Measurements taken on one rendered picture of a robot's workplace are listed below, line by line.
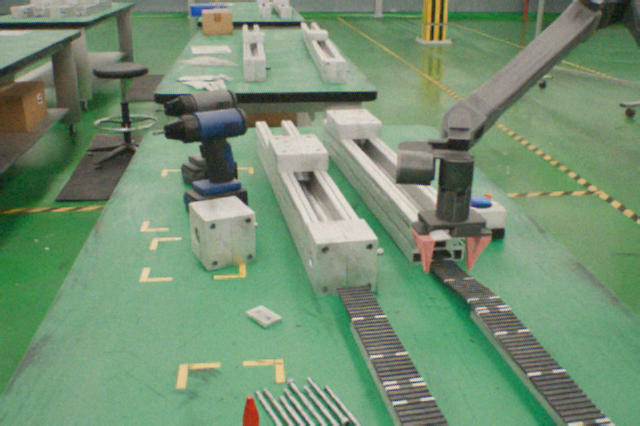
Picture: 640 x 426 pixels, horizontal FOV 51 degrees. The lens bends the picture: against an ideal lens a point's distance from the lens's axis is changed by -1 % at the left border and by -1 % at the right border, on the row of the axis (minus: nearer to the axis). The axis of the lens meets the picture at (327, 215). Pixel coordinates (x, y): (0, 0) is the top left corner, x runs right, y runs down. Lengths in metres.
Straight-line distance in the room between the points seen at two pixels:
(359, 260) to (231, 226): 0.24
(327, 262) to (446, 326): 0.21
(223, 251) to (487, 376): 0.51
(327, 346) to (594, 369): 0.37
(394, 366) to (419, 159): 0.37
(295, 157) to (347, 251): 0.41
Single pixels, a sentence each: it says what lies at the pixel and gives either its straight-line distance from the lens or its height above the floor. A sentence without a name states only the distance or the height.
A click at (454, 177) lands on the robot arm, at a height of 0.97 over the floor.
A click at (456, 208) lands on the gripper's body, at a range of 1.13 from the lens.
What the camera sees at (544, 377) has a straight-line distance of 0.90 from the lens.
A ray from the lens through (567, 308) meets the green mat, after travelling 1.15.
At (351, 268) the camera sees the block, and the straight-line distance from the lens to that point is 1.11.
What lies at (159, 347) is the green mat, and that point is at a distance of 1.01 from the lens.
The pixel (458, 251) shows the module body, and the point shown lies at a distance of 1.28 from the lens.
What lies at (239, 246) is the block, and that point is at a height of 0.82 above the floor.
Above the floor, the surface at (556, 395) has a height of 0.81.
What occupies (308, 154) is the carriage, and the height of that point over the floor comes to 0.90.
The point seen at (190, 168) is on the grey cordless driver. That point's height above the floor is 0.83.
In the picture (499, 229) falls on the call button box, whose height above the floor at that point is 0.80.
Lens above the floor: 1.30
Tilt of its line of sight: 21 degrees down
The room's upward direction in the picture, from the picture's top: straight up
